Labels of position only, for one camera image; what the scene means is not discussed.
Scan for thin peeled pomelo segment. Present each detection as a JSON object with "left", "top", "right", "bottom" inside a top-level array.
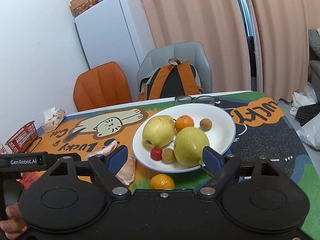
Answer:
[{"left": 85, "top": 139, "right": 118, "bottom": 160}]

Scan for white refrigerator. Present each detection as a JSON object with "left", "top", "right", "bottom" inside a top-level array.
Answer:
[{"left": 74, "top": 0, "right": 156, "bottom": 71}]

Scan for black-framed eyeglasses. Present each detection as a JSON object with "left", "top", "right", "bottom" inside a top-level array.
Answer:
[{"left": 174, "top": 96, "right": 221, "bottom": 106}]

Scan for colourful lucky cat tablecloth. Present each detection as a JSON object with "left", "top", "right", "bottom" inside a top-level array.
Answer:
[{"left": 29, "top": 92, "right": 319, "bottom": 239}]

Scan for beige curtain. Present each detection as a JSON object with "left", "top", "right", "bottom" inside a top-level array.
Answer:
[{"left": 142, "top": 0, "right": 319, "bottom": 100}]

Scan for white ceramic plate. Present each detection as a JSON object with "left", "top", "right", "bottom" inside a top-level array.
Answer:
[{"left": 132, "top": 103, "right": 235, "bottom": 173}]

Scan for person's left hand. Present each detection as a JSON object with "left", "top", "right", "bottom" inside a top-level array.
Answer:
[{"left": 1, "top": 203, "right": 27, "bottom": 239}]

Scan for white plastic bag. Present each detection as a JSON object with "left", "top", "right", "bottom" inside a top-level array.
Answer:
[{"left": 297, "top": 114, "right": 320, "bottom": 150}]

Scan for grey chair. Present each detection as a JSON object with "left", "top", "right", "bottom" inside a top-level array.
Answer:
[{"left": 137, "top": 41, "right": 213, "bottom": 93}]

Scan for large orange mandarin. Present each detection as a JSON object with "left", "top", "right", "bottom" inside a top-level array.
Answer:
[{"left": 150, "top": 174, "right": 175, "bottom": 190}]

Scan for yellow pear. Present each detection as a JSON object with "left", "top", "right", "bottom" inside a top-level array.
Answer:
[{"left": 142, "top": 115, "right": 175, "bottom": 148}]

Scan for patterned tissue pack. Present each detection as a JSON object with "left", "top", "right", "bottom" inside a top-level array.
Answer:
[{"left": 42, "top": 107, "right": 66, "bottom": 133}]

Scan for orange and black backpack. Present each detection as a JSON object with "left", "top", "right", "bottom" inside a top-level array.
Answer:
[{"left": 138, "top": 58, "right": 204, "bottom": 101}]

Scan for small orange mandarin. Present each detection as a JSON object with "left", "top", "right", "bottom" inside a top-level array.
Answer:
[{"left": 175, "top": 115, "right": 194, "bottom": 132}]

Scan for small red hawthorn fruit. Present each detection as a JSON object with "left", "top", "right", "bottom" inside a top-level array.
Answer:
[{"left": 150, "top": 147, "right": 163, "bottom": 161}]

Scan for large yellow-green pear with stem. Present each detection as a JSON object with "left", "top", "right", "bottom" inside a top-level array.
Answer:
[{"left": 172, "top": 127, "right": 215, "bottom": 173}]

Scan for red plastic basket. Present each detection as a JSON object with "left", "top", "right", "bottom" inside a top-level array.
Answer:
[{"left": 5, "top": 121, "right": 38, "bottom": 153}]

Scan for large peeled pomelo segment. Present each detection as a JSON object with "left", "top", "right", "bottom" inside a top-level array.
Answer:
[{"left": 116, "top": 155, "right": 136, "bottom": 186}]

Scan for small brown longan fruit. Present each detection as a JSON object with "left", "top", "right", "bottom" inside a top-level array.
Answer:
[{"left": 200, "top": 118, "right": 213, "bottom": 131}]

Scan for orange chair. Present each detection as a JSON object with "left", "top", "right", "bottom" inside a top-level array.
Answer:
[{"left": 73, "top": 61, "right": 132, "bottom": 112}]

